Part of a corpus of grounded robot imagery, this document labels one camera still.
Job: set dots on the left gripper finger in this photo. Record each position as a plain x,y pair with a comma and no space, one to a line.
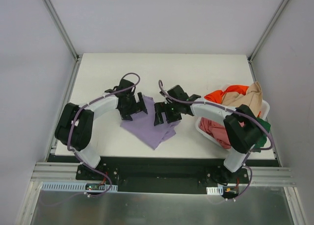
141,107
126,116

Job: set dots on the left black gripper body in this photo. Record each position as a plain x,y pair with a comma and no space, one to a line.
135,107

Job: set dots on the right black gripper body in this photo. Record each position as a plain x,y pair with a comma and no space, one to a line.
164,111

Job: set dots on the purple t shirt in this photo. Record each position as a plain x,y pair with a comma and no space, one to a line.
142,126

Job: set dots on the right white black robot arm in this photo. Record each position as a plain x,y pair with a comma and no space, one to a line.
242,127

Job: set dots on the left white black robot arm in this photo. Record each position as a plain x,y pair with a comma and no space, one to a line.
74,128

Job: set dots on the orange t shirt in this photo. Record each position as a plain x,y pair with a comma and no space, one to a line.
230,94

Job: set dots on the pink t shirt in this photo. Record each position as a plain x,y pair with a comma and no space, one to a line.
215,131

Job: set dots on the beige t shirt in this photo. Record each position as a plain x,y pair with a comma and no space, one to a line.
253,99

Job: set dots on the white laundry basket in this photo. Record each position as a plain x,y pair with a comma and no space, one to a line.
260,118

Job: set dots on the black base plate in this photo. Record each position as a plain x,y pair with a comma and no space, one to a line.
162,175

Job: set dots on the left aluminium corner post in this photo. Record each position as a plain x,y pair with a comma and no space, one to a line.
61,29

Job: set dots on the aluminium corner post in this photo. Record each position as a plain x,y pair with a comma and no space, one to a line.
61,29
274,19

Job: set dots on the right white cable duct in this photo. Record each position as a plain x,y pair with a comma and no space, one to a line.
215,191

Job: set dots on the white cable duct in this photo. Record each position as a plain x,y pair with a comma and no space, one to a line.
215,191
78,187

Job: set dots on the aluminium frame rail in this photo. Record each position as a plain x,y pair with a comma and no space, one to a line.
53,171

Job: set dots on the right aluminium corner post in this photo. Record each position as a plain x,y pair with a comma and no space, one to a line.
274,19

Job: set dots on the left white cable duct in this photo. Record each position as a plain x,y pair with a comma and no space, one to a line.
78,187

